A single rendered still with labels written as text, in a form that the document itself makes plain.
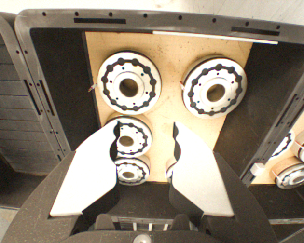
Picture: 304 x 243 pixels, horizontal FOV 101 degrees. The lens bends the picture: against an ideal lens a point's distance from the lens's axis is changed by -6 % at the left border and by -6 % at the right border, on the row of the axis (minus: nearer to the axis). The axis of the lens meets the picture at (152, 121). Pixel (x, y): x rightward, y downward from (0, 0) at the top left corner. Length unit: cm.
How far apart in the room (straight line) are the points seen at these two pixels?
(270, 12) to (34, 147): 65
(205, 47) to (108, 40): 15
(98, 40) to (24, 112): 23
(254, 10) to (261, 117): 26
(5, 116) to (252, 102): 49
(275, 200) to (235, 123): 32
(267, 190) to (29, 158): 70
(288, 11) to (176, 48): 30
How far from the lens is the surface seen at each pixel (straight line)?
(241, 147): 27
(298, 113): 24
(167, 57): 24
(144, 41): 24
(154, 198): 41
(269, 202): 53
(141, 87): 21
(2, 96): 40
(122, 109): 24
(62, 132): 22
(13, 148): 51
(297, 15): 49
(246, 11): 42
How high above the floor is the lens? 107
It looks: 57 degrees down
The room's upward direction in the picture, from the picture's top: 178 degrees counter-clockwise
